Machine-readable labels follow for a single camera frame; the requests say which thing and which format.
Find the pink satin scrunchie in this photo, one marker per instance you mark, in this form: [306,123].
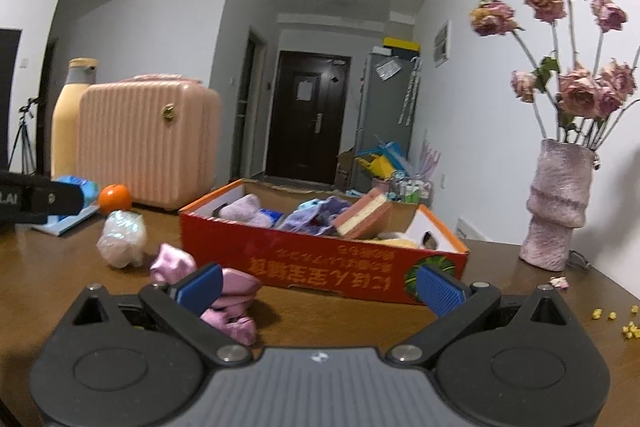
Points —
[172,264]

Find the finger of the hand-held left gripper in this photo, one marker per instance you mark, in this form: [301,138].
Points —
[57,199]

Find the yellow thermos jug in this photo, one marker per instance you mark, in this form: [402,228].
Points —
[67,127]

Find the yellow and black box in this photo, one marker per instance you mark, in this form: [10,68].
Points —
[400,44]

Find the open brown cardboard box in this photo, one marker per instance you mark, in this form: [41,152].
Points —
[346,172]

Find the red cardboard box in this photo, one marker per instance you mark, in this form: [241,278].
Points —
[310,262]

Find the fallen rose petal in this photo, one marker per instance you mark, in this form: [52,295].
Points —
[559,282]

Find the small blue tissue packet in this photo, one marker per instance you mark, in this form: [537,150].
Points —
[272,216]

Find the orange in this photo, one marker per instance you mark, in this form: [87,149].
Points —
[115,198]

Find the pink bucket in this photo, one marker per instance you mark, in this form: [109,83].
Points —
[381,184]

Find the scattered yellow petal crumbs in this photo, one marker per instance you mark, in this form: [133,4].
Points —
[631,331]

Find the white electrical panel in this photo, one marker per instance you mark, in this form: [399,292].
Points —
[442,43]

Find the clear plastic bag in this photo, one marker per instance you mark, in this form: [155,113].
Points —
[387,69]

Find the white paper on door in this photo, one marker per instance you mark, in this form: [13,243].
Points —
[305,90]

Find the yellow plush toy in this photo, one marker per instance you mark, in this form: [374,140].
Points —
[395,239]

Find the purple wing decoration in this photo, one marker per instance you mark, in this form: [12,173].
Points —
[430,157]

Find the pile of blue yellow bags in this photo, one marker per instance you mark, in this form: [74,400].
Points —
[380,164]

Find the dried pink rose bouquet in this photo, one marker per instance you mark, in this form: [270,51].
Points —
[580,94]

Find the pink rectangular sponge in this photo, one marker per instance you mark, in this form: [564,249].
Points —
[360,214]

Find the lavender fluffy headband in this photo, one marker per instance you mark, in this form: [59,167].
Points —
[245,209]

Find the crumpled white plastic bag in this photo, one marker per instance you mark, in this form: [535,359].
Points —
[120,237]

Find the black camera tripod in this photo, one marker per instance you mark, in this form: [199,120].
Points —
[22,142]

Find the blue soft tissue pack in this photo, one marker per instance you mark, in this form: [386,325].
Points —
[87,192]

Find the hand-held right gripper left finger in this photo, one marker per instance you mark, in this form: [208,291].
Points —
[202,287]

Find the white board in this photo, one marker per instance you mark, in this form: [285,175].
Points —
[470,229]

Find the pink ribbed suitcase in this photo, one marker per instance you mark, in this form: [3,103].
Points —
[140,142]

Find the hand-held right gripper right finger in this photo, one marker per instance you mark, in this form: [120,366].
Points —
[440,289]

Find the pink textured vase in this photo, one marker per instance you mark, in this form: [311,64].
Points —
[555,207]

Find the dark brown entrance door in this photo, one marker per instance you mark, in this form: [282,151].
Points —
[305,142]

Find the white hanging umbrellas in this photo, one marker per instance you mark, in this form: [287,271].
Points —
[410,92]

